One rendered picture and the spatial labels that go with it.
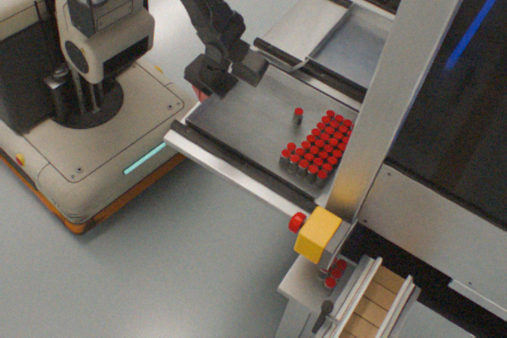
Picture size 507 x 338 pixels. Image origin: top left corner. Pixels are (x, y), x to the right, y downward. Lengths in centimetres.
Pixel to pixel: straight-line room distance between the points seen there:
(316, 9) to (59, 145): 99
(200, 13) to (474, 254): 61
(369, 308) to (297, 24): 81
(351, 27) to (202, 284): 102
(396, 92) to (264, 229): 145
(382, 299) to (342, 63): 65
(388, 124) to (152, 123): 135
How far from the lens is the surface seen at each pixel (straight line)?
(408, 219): 104
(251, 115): 140
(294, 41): 158
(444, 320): 125
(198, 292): 212
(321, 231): 108
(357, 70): 155
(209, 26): 108
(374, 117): 90
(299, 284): 119
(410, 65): 82
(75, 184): 202
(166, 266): 216
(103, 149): 208
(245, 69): 118
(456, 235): 103
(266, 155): 133
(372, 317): 114
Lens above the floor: 196
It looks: 54 degrees down
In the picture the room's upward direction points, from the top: 9 degrees clockwise
